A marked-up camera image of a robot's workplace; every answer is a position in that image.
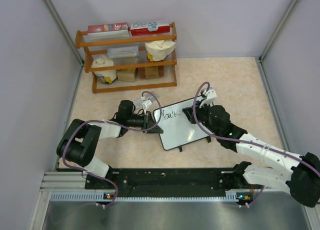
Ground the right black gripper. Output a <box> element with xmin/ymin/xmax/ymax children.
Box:
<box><xmin>183</xmin><ymin>99</ymin><xmax>221</xmax><ymax>136</ymax></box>

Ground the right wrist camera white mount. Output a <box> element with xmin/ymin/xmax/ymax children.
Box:
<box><xmin>199</xmin><ymin>87</ymin><xmax>217</xmax><ymax>108</ymax></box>

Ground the brown cardboard box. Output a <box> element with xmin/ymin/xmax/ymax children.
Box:
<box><xmin>138</xmin><ymin>66</ymin><xmax>165</xmax><ymax>79</ymax></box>

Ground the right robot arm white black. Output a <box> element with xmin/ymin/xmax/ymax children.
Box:
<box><xmin>182</xmin><ymin>105</ymin><xmax>320</xmax><ymax>207</ymax></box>

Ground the red white wrap box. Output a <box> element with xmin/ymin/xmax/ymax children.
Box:
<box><xmin>130</xmin><ymin>21</ymin><xmax>171</xmax><ymax>36</ymax></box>

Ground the clear plastic box on shelf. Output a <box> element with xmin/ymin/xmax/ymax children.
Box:
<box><xmin>107</xmin><ymin>46</ymin><xmax>139</xmax><ymax>59</ymax></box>

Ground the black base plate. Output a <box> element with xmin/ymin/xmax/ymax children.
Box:
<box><xmin>56</xmin><ymin>166</ymin><xmax>251</xmax><ymax>198</ymax></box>

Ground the grey slotted cable duct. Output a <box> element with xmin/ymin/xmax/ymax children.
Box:
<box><xmin>49</xmin><ymin>189</ymin><xmax>253</xmax><ymax>203</ymax></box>

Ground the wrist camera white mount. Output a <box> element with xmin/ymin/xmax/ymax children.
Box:
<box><xmin>199</xmin><ymin>87</ymin><xmax>217</xmax><ymax>108</ymax></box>
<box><xmin>140</xmin><ymin>96</ymin><xmax>155</xmax><ymax>112</ymax></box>

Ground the tan cardboard box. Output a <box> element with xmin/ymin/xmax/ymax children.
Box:
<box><xmin>117</xmin><ymin>68</ymin><xmax>137</xmax><ymax>82</ymax></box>

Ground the cream paper bag upper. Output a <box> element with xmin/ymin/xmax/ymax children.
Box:
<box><xmin>145</xmin><ymin>40</ymin><xmax>176</xmax><ymax>62</ymax></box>

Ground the black framed whiteboard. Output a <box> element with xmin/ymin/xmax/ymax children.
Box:
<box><xmin>152</xmin><ymin>98</ymin><xmax>211</xmax><ymax>151</ymax></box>

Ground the white bag lower left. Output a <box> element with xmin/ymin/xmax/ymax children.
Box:
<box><xmin>91</xmin><ymin>55</ymin><xmax>118</xmax><ymax>84</ymax></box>

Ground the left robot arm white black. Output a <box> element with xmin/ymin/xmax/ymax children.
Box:
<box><xmin>56</xmin><ymin>100</ymin><xmax>164</xmax><ymax>188</ymax></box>

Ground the aluminium rail frame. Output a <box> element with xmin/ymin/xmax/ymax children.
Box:
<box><xmin>40</xmin><ymin>171</ymin><xmax>87</xmax><ymax>191</ymax></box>

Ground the wooden three tier shelf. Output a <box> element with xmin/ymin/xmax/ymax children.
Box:
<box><xmin>74</xmin><ymin>22</ymin><xmax>177</xmax><ymax>93</ymax></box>

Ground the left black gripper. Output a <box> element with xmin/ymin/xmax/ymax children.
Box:
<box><xmin>127</xmin><ymin>111</ymin><xmax>163</xmax><ymax>134</ymax></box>

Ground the red white foil box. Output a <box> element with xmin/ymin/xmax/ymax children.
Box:
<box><xmin>87</xmin><ymin>23</ymin><xmax>130</xmax><ymax>40</ymax></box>

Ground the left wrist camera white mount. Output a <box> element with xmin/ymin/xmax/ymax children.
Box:
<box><xmin>140</xmin><ymin>96</ymin><xmax>155</xmax><ymax>112</ymax></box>

